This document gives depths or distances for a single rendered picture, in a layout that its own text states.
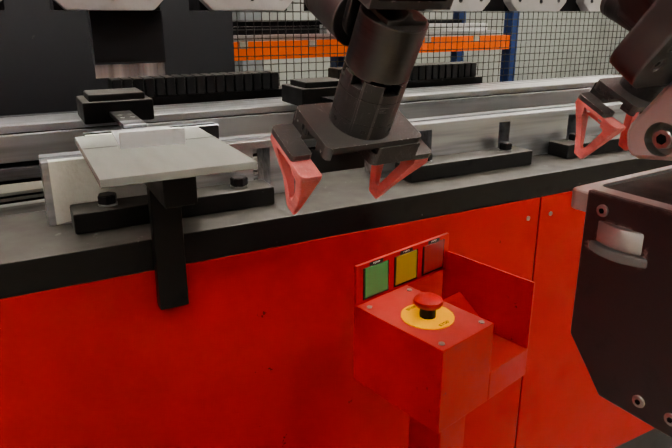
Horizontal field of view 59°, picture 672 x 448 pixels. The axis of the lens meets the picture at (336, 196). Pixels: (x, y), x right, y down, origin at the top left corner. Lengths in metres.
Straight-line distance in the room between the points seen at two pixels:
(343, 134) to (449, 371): 0.38
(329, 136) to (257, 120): 0.76
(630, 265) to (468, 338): 0.36
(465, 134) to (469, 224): 0.20
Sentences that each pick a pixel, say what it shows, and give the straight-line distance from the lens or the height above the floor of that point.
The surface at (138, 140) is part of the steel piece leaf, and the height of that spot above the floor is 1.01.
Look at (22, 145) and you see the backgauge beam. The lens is 1.19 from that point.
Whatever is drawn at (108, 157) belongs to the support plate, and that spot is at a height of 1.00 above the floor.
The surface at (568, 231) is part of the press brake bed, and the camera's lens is 1.32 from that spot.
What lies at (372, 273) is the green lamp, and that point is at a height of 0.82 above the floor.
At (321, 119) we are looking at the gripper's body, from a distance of 0.53.
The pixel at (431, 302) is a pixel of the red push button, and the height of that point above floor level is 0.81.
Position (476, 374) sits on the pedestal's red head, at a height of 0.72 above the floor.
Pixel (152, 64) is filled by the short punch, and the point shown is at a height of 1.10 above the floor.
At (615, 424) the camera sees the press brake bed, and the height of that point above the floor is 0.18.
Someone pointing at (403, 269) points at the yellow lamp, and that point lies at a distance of 0.90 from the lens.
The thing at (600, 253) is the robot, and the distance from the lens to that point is 0.48.
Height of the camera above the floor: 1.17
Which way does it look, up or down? 17 degrees down
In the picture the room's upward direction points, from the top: straight up
